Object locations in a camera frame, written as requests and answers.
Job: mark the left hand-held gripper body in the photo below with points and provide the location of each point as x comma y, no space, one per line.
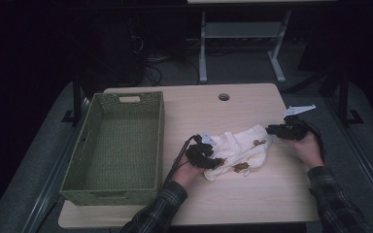
197,153

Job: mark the person's left hand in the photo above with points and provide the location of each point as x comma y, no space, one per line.
187,173

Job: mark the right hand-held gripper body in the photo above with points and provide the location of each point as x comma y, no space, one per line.
293,129

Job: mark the black metal stand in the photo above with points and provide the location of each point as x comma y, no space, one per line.
344,97
76,97

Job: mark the white metal frame desk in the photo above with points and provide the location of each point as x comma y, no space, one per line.
239,29

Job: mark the person's right hand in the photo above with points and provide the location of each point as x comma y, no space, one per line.
307,150

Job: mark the aluminium rail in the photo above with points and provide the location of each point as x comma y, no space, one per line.
366,168
50,181

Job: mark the white towel with brown print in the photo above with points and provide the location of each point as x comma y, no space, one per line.
239,149

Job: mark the green woven basket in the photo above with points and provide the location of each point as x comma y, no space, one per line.
119,145

